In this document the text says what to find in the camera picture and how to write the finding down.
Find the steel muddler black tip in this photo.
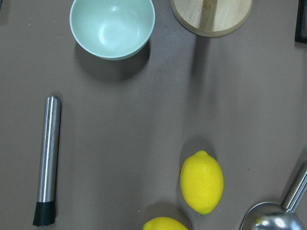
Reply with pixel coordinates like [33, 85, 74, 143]
[33, 95, 61, 227]

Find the wooden cup tree stand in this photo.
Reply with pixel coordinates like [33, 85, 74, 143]
[170, 0, 253, 37]

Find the steel ice scoop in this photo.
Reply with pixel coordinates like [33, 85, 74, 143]
[240, 164, 307, 230]

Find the yellow lemon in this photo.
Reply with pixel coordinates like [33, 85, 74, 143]
[180, 150, 224, 215]
[142, 217, 188, 230]

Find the light green bowl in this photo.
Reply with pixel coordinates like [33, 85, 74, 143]
[70, 0, 155, 60]

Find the black framed wooden tray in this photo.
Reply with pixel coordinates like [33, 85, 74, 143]
[295, 0, 307, 44]

